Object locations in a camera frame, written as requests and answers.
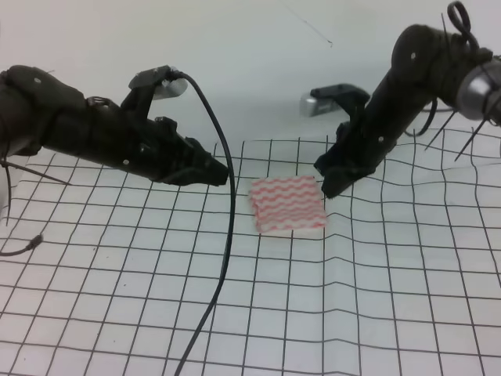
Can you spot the pink wavy striped towel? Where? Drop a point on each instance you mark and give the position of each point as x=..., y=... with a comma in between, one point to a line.
x=287, y=203

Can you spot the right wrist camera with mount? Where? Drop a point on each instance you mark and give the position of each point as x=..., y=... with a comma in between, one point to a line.
x=346, y=97

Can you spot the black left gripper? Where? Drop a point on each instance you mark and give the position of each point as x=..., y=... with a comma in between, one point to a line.
x=39, y=111

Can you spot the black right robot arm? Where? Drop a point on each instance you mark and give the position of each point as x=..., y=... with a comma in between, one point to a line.
x=479, y=88

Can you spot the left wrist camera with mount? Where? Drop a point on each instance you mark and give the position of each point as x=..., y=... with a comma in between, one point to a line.
x=153, y=84

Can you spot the white black-grid tablecloth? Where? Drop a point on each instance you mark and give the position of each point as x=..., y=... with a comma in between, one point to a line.
x=109, y=274

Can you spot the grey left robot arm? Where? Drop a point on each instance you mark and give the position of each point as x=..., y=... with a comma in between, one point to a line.
x=39, y=111

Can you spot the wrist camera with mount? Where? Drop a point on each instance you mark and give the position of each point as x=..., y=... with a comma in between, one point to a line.
x=153, y=84
x=346, y=97

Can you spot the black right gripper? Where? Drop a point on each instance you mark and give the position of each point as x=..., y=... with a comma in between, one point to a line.
x=426, y=64

